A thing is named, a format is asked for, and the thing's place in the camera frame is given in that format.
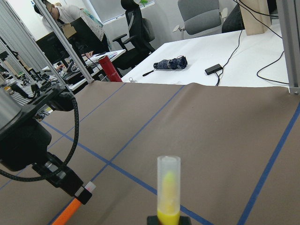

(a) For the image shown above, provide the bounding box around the left black camera cable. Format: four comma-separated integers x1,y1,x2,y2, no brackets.
0,92,80,182

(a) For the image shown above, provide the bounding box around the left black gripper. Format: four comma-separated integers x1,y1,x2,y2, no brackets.
0,119,92,204

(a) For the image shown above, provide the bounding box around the brown paper table cover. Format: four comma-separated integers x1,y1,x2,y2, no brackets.
0,82,300,225

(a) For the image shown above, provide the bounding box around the black monitor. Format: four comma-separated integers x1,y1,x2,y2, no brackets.
68,18,108,54

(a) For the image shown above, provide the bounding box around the small black usb hub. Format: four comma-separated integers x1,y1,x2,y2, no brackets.
205,64,223,75

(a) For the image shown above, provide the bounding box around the orange highlighter pen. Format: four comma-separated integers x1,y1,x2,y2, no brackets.
52,181,96,225

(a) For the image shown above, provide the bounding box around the yellow highlighter pen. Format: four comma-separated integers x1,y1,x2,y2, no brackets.
157,156,181,225

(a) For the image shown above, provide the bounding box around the aluminium frame post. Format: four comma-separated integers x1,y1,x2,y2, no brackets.
277,0,300,95

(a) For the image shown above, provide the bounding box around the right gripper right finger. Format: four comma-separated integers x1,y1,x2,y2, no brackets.
179,216,191,225

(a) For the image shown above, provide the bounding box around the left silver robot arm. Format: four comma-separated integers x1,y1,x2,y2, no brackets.
0,85,92,204

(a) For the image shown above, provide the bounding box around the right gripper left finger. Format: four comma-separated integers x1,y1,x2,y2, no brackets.
146,216,158,225

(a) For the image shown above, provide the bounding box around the dark blue folded umbrella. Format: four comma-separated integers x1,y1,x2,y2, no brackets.
143,56,188,76

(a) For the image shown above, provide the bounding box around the standing person white shirt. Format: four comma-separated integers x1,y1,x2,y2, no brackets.
42,0,111,58

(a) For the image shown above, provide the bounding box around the red water bottle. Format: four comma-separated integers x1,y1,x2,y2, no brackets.
98,55,122,82

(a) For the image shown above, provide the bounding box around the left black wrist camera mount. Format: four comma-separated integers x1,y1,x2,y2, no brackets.
11,84,77,112

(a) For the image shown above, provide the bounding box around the grey office chair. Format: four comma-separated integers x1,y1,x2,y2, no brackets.
173,0,228,39

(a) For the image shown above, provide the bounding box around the black office chair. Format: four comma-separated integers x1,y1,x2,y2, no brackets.
112,0,155,70

